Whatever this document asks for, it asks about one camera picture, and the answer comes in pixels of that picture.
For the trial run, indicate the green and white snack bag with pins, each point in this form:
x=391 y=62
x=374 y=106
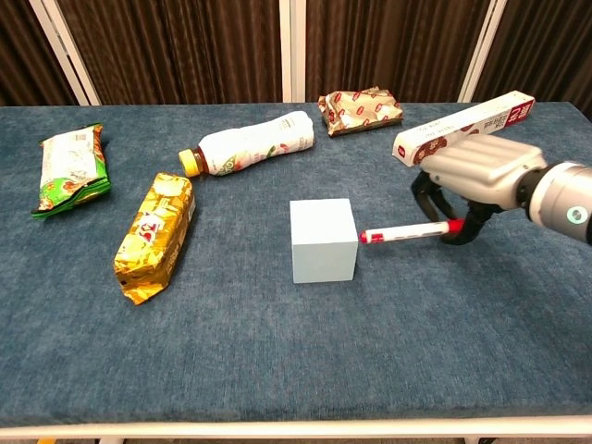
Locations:
x=71 y=168

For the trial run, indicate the red and white marker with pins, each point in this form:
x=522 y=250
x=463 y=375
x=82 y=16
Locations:
x=407 y=232

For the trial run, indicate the white labelled drink bottle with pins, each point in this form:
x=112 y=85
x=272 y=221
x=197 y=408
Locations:
x=254 y=145

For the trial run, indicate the silver and black right hand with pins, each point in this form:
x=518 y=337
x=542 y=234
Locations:
x=485 y=168

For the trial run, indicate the dark brown curtain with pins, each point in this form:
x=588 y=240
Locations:
x=185 y=46

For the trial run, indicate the white screen frame post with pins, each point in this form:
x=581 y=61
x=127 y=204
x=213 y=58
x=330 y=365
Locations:
x=483 y=46
x=65 y=46
x=292 y=51

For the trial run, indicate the gold foil snack package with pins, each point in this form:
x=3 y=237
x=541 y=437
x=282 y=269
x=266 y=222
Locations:
x=157 y=231

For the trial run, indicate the long white and maroon box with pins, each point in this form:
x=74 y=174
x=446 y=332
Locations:
x=462 y=127

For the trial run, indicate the white table frame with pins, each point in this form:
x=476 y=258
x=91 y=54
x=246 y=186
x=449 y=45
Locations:
x=296 y=429

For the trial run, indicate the brown and red snack wrapper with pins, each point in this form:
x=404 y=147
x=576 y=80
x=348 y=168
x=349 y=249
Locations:
x=361 y=111

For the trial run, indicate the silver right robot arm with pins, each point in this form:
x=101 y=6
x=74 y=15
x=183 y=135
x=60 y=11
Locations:
x=562 y=199

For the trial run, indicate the light blue cube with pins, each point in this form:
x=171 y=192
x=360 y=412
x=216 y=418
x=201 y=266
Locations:
x=324 y=242

